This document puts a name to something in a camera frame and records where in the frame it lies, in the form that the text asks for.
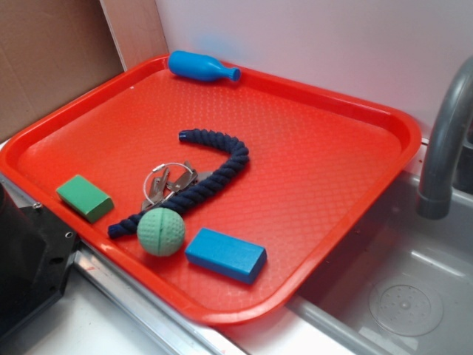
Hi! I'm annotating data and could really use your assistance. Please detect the red plastic tray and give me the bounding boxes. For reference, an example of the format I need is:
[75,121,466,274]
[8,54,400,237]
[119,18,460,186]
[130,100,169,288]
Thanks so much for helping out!
[1,56,421,325]

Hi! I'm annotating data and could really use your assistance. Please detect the blue plastic bottle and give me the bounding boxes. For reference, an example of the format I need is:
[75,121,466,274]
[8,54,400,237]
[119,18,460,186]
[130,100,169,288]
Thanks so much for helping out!
[168,51,241,82]

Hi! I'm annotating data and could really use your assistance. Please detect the green rectangular block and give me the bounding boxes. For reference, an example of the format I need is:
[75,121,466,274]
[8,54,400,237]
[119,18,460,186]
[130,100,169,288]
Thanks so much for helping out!
[56,175,115,223]

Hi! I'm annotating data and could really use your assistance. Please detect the grey sink basin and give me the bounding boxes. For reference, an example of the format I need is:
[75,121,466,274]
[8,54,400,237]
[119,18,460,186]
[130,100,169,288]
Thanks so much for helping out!
[223,174,472,354]

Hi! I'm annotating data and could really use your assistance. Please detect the silver key ring with keys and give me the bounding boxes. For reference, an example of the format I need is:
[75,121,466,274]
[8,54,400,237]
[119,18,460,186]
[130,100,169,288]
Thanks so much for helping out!
[140,160,214,212]

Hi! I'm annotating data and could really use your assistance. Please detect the blue rectangular block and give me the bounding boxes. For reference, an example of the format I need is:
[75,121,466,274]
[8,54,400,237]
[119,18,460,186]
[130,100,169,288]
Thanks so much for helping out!
[185,229,268,284]

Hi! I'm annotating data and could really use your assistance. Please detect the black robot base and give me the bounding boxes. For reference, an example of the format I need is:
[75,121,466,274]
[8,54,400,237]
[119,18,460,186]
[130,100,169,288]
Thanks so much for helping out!
[1,187,78,340]

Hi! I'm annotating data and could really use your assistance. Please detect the dark blue rope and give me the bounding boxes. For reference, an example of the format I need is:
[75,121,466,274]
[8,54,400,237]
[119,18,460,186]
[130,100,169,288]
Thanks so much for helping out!
[107,128,251,240]

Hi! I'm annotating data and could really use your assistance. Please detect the grey faucet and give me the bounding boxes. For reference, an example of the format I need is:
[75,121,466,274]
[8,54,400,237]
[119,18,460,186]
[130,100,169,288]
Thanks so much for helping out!
[416,58,472,220]

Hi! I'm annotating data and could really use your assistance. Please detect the brown cardboard panel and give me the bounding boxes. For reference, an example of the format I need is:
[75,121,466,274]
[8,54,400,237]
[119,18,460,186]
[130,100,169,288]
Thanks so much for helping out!
[1,1,168,141]

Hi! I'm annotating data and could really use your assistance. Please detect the green dimpled ball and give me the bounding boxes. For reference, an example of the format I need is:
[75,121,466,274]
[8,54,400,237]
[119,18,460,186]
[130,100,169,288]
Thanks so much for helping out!
[137,208,186,257]

